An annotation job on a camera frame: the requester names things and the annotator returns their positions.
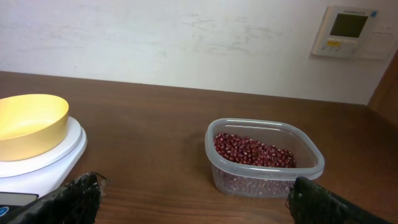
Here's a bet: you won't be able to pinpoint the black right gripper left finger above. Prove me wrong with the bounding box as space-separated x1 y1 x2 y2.
1 172 108 224

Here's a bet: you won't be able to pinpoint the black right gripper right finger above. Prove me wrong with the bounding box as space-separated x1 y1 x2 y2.
287 177 390 224

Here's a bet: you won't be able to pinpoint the white digital kitchen scale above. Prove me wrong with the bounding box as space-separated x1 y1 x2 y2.
1 116 88 216

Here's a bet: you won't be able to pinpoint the yellow plastic bowl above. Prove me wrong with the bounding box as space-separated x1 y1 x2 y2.
1 94 69 162

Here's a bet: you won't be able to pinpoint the clear plastic container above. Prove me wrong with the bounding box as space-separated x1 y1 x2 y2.
205 118 325 198

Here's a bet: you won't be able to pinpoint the red adzuki beans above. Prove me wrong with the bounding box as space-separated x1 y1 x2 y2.
213 133 297 168

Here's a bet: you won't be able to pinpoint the white wall control panel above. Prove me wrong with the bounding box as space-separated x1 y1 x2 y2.
312 6 378 58

